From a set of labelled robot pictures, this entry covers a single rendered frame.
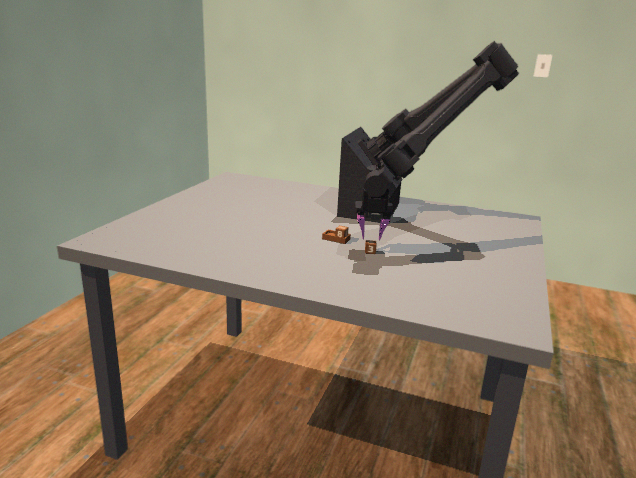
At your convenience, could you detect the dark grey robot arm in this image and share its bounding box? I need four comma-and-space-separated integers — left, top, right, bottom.
358, 41, 519, 220

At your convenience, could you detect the brown cube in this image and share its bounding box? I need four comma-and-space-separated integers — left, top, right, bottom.
335, 226, 348, 238
365, 240, 377, 254

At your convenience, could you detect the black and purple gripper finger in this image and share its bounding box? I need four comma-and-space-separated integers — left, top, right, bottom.
379, 219, 390, 240
357, 215, 365, 239

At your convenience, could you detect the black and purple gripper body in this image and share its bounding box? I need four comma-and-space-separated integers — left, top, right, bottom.
355, 201, 394, 219

